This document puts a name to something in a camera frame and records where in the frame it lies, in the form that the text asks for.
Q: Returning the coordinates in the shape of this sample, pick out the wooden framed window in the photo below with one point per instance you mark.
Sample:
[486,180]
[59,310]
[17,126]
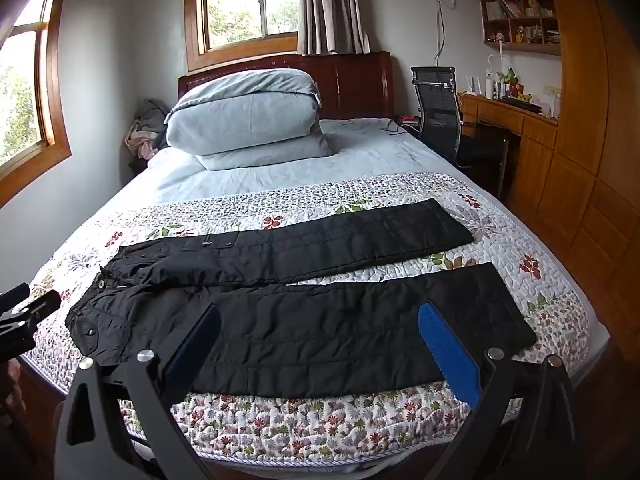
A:
[240,5]
[30,85]

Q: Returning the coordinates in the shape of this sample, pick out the black mesh office chair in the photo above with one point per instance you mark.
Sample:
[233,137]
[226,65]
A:
[440,105]

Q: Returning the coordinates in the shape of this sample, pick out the white wall socket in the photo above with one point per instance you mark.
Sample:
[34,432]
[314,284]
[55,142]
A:
[551,90]

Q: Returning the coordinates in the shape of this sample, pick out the wooden wall shelf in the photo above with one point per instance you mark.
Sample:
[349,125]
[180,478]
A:
[520,22]

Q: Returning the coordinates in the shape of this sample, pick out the wooden wardrobe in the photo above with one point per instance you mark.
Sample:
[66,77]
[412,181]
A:
[600,135]

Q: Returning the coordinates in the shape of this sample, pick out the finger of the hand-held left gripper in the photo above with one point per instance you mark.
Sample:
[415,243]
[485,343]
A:
[30,317]
[14,296]

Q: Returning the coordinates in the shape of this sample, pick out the green toy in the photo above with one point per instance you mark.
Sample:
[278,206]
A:
[510,76]

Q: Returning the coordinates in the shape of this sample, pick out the wooden desk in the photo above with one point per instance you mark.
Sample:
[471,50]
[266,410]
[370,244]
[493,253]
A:
[535,160]

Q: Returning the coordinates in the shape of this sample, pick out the white floral quilt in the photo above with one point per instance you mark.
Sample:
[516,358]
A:
[350,420]

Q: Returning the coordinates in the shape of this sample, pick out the folded light blue duvet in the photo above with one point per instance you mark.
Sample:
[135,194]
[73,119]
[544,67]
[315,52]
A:
[240,110]

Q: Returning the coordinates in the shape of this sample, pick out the dark wooden headboard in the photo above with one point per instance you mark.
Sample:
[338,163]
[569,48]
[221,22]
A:
[355,85]

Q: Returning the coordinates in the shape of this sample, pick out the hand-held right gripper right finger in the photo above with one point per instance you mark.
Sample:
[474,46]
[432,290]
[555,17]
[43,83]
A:
[450,355]

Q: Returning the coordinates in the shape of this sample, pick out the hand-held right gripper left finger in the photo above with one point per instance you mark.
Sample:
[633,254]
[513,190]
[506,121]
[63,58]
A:
[194,342]

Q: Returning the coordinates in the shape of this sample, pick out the light blue bed sheet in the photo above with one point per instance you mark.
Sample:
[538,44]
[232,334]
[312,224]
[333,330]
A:
[380,155]

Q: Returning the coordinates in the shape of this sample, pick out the black keyboard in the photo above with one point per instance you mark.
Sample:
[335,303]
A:
[522,103]

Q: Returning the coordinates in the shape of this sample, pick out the black pants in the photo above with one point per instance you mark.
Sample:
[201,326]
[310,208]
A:
[325,330]

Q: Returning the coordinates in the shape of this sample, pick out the pile of clothes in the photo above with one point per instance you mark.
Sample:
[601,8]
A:
[147,125]

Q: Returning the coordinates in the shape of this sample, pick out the grey striped curtain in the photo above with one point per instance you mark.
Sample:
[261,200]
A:
[332,5]

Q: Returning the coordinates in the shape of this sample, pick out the white desk lamp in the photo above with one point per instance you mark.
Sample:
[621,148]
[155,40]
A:
[492,77]

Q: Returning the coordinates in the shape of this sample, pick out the red and black device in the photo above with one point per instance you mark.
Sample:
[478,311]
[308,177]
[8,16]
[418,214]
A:
[406,118]

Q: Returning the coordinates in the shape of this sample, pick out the light blue pillow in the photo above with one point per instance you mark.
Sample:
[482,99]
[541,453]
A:
[280,152]

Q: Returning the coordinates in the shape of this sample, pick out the red box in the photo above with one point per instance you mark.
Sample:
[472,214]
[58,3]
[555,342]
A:
[520,91]

